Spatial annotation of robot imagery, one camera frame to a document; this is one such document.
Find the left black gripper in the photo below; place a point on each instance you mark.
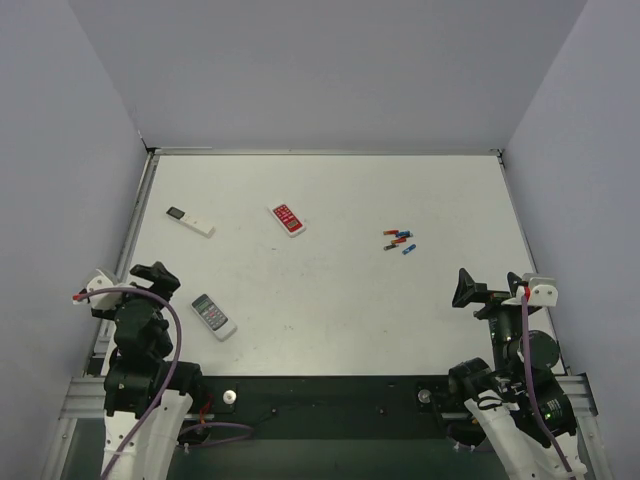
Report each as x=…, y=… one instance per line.
x=151, y=288

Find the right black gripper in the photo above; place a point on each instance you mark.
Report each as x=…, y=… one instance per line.
x=493, y=303

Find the white grey-faced remote control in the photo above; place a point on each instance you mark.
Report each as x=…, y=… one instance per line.
x=220, y=325

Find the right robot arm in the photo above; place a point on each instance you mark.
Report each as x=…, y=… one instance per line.
x=515, y=404

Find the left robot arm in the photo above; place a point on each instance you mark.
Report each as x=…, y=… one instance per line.
x=148, y=389

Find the slim white remote control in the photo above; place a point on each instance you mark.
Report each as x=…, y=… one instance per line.
x=191, y=222

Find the red remote control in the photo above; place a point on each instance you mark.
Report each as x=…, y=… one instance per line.
x=286, y=219

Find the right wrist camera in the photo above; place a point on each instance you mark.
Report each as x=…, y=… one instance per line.
x=543, y=290

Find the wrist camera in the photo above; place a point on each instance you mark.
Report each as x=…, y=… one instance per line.
x=97, y=291
x=543, y=290

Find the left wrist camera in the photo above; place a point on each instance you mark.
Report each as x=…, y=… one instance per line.
x=97, y=291

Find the aluminium front rail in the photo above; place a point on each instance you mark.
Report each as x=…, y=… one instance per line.
x=85, y=397

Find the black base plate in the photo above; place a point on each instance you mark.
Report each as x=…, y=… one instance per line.
x=404, y=407

